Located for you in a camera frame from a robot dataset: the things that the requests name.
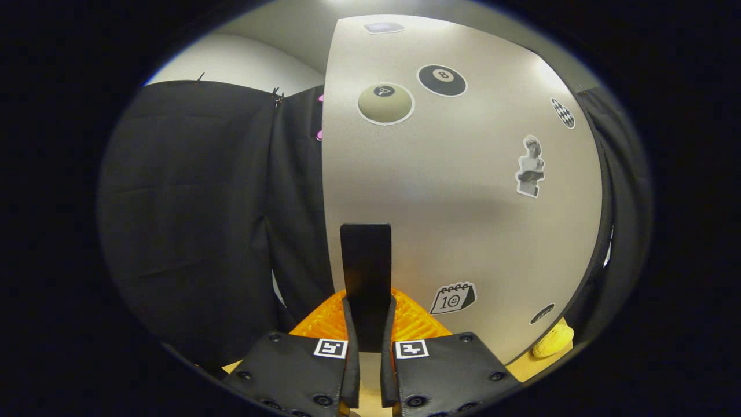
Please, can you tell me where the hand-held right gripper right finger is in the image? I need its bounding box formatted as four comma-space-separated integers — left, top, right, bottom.
380, 288, 522, 417

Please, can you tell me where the grey cabinet door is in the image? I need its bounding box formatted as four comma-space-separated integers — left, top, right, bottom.
321, 14, 607, 400

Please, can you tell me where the black backdrop cloth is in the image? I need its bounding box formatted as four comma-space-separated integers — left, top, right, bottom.
96, 80, 655, 371

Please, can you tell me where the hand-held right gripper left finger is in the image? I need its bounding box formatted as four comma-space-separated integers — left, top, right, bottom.
223, 290, 361, 417

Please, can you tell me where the yellow sponge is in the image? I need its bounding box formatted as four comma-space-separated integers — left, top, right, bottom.
533, 323, 575, 359

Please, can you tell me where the black door handle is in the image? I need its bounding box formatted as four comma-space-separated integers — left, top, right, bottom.
340, 223, 392, 353

